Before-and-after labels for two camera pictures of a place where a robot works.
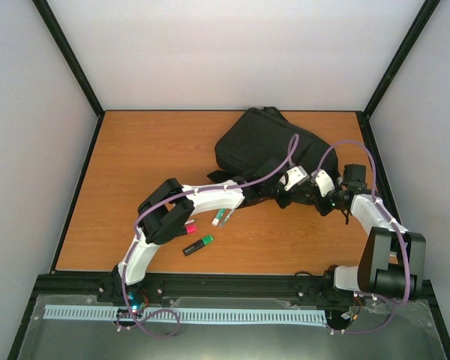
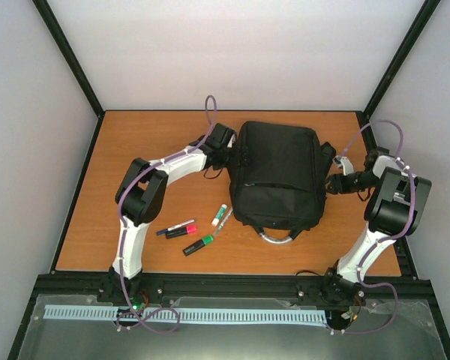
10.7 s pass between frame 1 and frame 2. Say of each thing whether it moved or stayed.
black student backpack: moved
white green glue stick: stayed
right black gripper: moved
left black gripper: moved
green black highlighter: stayed
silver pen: stayed
